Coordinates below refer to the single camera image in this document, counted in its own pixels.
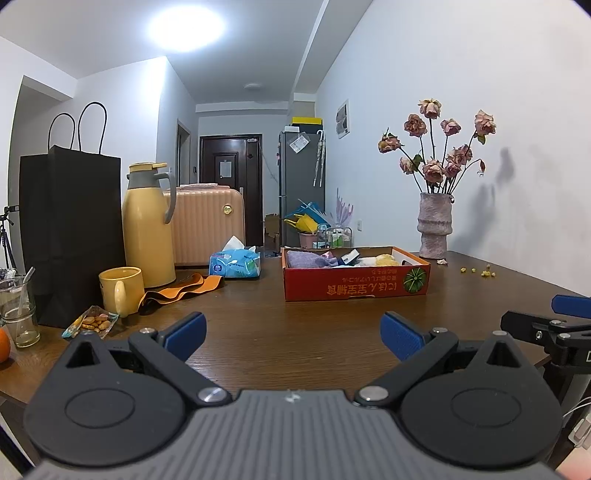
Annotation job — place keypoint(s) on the yellow box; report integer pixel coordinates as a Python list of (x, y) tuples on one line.
[(307, 121)]

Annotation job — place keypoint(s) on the dark brown entrance door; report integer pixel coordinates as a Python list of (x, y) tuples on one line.
[(231, 194)]

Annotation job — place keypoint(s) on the yellow thermos jug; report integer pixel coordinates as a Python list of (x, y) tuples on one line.
[(147, 240)]

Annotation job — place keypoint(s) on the purple flower wall sticker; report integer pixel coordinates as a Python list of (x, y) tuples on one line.
[(344, 210)]

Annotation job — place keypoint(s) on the brown cardboard box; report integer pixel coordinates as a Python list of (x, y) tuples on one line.
[(271, 233)]

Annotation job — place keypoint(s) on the dried pink rose bouquet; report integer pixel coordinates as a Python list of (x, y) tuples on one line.
[(434, 168)]

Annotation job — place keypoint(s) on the paper sheet on refrigerator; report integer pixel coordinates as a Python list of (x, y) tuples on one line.
[(299, 143)]

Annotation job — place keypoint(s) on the wall picture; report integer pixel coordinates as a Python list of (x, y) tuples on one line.
[(342, 119)]

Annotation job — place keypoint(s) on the scattered yellow crumbs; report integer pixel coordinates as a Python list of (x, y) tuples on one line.
[(485, 274)]

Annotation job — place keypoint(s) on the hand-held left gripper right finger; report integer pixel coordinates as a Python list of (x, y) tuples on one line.
[(401, 334)]

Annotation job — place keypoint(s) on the blue tissue pack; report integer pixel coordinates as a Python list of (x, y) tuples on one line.
[(233, 265)]

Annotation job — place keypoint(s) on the red cardboard box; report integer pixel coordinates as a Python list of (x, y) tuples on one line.
[(351, 286)]

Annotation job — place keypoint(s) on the white and yellow plush toy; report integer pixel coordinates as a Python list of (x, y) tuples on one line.
[(385, 261)]

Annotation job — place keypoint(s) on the side room door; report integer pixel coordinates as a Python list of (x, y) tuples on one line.
[(183, 152)]

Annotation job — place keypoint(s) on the yellow mug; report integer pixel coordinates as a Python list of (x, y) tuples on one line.
[(122, 290)]

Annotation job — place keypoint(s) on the pink suitcase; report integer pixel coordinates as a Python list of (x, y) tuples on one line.
[(205, 226)]

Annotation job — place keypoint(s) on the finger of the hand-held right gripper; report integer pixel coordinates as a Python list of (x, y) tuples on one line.
[(526, 325), (572, 307)]

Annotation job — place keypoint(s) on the black tripod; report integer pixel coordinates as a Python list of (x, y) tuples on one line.
[(7, 240)]

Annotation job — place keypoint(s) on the grey ceramic vase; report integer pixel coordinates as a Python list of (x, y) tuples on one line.
[(435, 226)]

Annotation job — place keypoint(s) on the round ceiling light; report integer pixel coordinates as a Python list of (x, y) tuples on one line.
[(187, 26)]

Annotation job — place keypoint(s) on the white folded umbrella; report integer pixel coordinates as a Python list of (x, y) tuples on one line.
[(319, 157)]

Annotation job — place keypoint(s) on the black paper bag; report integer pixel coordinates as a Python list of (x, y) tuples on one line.
[(69, 230)]

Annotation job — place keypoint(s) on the glass cup with straw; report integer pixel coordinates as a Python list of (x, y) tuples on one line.
[(18, 314)]

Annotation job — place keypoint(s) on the snack packet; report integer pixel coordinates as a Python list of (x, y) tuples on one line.
[(92, 322)]

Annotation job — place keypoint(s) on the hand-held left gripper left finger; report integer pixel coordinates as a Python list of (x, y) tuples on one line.
[(187, 334)]

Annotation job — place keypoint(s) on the orange fruit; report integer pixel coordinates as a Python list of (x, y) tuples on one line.
[(3, 345)]

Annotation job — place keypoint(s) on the grey refrigerator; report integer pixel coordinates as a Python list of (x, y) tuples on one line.
[(298, 184)]

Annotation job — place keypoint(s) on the yellow watering can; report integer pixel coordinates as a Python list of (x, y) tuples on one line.
[(307, 224)]

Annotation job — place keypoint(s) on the purple grey cloth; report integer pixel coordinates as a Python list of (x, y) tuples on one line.
[(309, 259)]

